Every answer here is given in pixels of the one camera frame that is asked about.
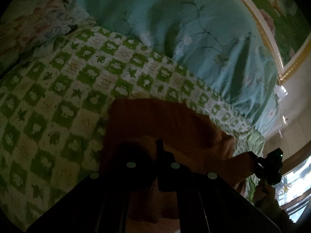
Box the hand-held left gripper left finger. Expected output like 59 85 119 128
26 143 156 233

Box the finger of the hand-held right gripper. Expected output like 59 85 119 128
247 151 262 168

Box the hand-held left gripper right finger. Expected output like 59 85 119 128
155 139 282 233

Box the orange cloth garment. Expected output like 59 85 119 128
98 98 258 233

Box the person's right forearm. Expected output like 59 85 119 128
256 198 295 225

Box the person's right hand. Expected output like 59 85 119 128
252 181 277 209

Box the light green bed sheet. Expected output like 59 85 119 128
239 130 266 202

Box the window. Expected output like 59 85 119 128
279 157 311 224

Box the green checkered quilt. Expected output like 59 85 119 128
0 25 258 232

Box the gold framed floral headboard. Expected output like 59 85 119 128
224 0 311 86

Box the teal floral blanket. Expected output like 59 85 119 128
75 0 280 136

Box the floral pillow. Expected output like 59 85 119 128
0 0 96 74

